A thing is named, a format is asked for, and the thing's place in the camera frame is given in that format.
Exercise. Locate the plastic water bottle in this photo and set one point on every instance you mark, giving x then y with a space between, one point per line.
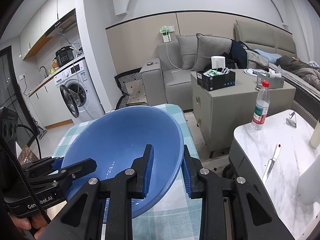
261 106

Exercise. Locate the knife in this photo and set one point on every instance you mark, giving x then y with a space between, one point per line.
271 163

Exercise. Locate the grey cushion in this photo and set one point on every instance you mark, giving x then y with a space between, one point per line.
208 46

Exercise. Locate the grey cabinet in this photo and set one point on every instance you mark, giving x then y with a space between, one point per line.
219 112

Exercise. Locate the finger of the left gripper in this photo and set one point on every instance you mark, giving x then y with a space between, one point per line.
40 176
48 163

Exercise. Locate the white marble side table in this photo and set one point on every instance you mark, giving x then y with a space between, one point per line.
249 154

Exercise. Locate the black pressure cooker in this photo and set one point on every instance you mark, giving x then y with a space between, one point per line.
64 55

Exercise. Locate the teal checked tablecloth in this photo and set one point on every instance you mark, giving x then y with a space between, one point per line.
175 216

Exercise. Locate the black box with cables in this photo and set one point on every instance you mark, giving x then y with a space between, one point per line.
218 74

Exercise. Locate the white washing machine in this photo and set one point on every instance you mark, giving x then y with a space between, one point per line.
75 87

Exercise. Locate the grey sofa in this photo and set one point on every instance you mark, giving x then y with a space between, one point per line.
165 81

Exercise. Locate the black white rug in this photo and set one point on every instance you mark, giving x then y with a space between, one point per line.
132 88

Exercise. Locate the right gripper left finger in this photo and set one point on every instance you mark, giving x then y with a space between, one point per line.
103 209

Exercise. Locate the blue bowl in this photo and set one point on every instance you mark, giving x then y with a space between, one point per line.
115 140

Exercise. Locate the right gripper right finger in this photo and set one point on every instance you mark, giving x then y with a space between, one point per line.
251 216

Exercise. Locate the black range hood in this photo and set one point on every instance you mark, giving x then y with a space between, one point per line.
62 25

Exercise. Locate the left hand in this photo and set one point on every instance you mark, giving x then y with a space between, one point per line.
37 222

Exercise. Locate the wall power strip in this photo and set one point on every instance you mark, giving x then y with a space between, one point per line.
165 32

